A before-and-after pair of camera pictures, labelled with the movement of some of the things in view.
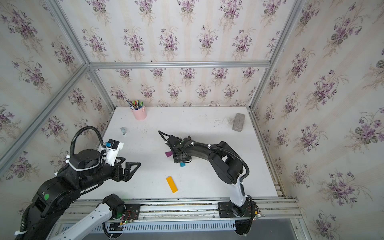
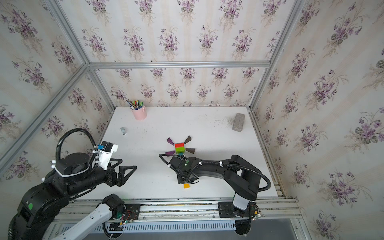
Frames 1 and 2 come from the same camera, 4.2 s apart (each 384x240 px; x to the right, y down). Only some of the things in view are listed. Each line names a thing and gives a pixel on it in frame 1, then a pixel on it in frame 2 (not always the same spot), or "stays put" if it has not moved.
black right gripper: (175, 159) → (179, 180)
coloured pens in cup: (135, 104) stays put
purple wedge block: (169, 153) stays put
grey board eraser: (238, 122) stays put
